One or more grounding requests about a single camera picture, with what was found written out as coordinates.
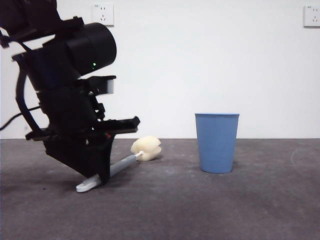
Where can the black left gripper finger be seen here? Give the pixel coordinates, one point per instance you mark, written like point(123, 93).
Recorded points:
point(103, 160)
point(72, 155)

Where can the blue ribbed plastic cup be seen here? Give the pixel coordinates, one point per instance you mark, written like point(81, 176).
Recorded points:
point(217, 145)

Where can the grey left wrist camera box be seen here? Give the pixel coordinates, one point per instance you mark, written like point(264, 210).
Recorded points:
point(110, 86)

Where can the white wall socket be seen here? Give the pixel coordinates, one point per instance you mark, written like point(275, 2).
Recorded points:
point(106, 11)
point(312, 16)

